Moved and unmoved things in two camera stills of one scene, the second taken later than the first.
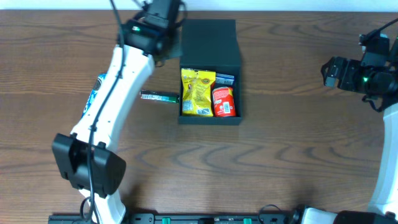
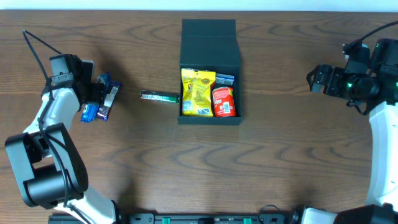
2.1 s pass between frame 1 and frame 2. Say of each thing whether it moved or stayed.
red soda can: stayed
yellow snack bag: stayed
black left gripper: moved
